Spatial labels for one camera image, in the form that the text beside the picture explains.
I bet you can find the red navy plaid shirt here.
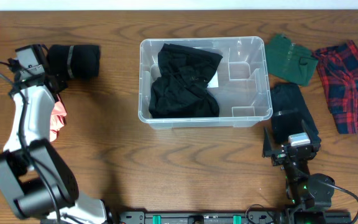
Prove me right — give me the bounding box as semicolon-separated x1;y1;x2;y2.
312;40;358;134

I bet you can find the white label in container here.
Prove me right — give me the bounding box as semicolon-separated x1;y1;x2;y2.
207;72;219;88

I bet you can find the black folded garment right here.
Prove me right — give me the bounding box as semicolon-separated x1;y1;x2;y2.
270;83;319;144

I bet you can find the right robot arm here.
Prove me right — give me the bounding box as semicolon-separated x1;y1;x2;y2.
262;121;334;223

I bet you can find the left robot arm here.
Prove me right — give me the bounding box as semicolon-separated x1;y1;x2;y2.
0;44;114;223

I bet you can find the dark green folded garment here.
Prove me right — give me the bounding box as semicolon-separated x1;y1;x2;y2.
265;34;318;86

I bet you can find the clear plastic storage container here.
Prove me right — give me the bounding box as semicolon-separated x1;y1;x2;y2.
138;36;273;129

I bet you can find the pink garment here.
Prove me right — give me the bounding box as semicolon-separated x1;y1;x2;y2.
50;95;67;142

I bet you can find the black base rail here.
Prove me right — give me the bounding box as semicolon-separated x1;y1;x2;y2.
104;210;352;224

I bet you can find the large black garment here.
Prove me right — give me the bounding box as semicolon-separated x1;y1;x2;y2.
149;44;223;119

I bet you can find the small black garment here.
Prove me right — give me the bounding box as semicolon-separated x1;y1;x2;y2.
47;45;101;81

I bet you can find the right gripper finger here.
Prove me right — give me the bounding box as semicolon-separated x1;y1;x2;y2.
301;120;321;145
262;127;273;157

